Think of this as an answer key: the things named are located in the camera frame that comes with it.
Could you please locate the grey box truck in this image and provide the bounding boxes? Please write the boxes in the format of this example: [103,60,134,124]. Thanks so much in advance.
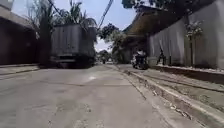
[49,23,98,69]

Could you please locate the distant trees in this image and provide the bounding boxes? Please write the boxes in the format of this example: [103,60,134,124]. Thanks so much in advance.
[96,22,128,64]

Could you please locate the grey concrete road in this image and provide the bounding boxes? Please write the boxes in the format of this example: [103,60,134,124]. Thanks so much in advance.
[0,63,224,128]

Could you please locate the overhead wires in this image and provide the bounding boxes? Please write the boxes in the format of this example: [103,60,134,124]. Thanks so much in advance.
[46,0,115,31]

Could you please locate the roofed building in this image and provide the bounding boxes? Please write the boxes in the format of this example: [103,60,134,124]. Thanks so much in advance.
[121,4,168,64]

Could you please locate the grey boundary wall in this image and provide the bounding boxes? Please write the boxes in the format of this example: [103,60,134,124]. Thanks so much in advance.
[147,0,224,71]

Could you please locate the concrete kerb strip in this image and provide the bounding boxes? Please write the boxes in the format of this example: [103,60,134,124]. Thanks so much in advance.
[113,63,224,128]

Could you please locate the dark building with gate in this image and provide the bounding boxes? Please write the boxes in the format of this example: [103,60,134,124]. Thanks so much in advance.
[0,0,40,66]

